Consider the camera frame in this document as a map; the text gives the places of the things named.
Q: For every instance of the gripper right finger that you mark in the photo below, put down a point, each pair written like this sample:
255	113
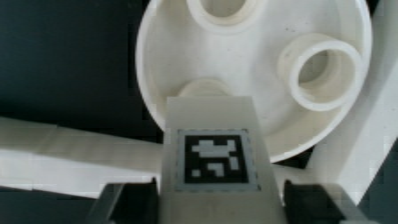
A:
319	205

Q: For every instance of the white front barrier rail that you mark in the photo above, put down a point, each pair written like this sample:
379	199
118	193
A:
68	161

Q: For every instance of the white round stool seat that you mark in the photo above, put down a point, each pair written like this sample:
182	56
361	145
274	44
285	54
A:
272	49

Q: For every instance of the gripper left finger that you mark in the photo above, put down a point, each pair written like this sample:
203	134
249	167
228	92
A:
127	205

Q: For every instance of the white right barrier rail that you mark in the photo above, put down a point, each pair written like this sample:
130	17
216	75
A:
352	151

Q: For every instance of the white barrier rail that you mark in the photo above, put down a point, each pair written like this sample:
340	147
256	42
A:
352	151
68	161

